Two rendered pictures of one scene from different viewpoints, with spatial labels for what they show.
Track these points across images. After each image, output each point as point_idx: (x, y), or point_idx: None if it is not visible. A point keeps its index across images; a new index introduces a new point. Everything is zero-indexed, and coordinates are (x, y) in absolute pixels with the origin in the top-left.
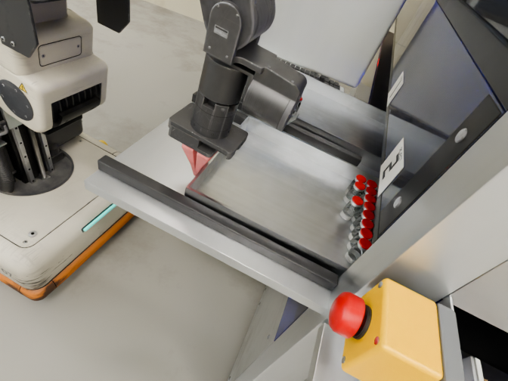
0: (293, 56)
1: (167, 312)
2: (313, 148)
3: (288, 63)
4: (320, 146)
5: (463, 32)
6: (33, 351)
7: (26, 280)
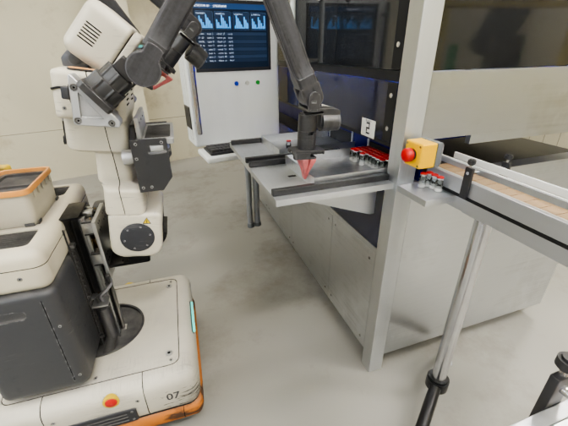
0: (233, 137)
1: (283, 352)
2: None
3: None
4: None
5: (352, 73)
6: None
7: (193, 385)
